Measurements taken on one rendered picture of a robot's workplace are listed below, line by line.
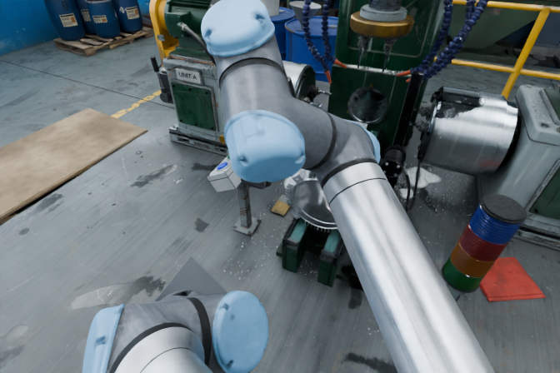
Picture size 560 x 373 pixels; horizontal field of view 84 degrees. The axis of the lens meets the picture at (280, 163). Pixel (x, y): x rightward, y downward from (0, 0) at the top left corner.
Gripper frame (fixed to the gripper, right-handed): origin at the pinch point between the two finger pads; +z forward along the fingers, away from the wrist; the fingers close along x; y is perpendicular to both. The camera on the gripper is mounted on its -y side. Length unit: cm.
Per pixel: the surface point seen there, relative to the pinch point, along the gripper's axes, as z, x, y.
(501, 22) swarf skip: 283, -98, 365
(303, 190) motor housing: 22.5, 0.4, 2.7
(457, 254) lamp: 3.9, -33.7, -5.0
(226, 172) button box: 8.1, 16.1, -3.0
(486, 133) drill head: 26, -40, 34
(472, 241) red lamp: -0.7, -34.3, -3.3
